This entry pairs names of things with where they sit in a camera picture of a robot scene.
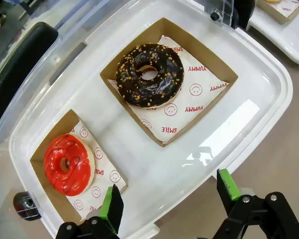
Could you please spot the yellow glazed sprinkle donut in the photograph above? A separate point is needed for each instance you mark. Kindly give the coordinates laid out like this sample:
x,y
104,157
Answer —
x,y
272,1

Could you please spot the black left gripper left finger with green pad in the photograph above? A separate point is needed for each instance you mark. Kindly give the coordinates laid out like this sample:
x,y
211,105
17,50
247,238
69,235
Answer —
x,y
109,206

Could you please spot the red glazed donut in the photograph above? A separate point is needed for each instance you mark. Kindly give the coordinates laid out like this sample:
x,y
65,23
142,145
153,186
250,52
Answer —
x,y
54,161

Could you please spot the brown cardboard donut box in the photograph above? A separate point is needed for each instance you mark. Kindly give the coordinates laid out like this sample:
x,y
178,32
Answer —
x,y
214,67
52,199

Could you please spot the yellow donut in cardboard tray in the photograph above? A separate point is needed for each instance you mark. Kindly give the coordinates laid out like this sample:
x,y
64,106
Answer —
x,y
276,15

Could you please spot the white printed paper liner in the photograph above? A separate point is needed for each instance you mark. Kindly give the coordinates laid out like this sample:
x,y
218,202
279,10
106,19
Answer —
x,y
107,169
201,104
286,7

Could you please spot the chocolate donut with nut bits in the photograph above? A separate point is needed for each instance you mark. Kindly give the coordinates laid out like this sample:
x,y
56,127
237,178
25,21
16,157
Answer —
x,y
129,82

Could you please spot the white plastic display tray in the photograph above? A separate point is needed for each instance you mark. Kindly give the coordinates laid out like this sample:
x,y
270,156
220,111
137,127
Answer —
x,y
164,174
289,37

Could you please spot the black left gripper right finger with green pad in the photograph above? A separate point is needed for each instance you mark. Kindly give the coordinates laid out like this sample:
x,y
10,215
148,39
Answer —
x,y
254,219

